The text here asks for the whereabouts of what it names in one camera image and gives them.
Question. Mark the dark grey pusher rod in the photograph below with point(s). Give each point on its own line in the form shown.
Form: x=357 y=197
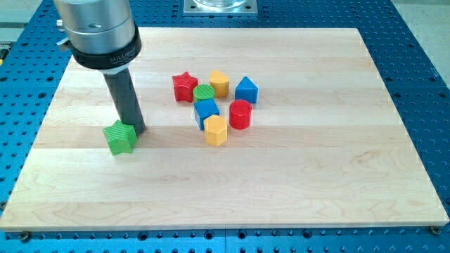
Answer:
x=122 y=90

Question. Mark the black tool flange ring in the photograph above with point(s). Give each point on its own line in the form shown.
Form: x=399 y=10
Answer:
x=112 y=60

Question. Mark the green star block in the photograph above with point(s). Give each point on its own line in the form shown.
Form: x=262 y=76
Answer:
x=120 y=138

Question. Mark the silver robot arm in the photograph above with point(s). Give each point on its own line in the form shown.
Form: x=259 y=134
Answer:
x=102 y=35

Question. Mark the red star block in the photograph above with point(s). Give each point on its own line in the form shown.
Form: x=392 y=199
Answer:
x=184 y=85

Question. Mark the blue cube block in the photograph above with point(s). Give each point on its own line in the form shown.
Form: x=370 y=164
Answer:
x=204 y=109

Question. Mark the green cylinder block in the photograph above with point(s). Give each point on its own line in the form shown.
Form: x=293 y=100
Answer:
x=203 y=92

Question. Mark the yellow hexagonal block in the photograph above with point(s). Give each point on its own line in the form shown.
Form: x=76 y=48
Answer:
x=216 y=130

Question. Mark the yellow half-round block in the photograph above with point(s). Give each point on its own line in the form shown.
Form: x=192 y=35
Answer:
x=220 y=83

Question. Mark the red cylinder block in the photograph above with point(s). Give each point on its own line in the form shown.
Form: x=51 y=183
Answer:
x=240 y=114

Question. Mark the blue triangular prism block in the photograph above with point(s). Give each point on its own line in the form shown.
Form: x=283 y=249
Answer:
x=246 y=90

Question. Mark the light wooden board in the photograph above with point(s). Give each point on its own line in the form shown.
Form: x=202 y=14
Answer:
x=326 y=146

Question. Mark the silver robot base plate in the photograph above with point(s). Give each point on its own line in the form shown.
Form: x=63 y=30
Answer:
x=204 y=8

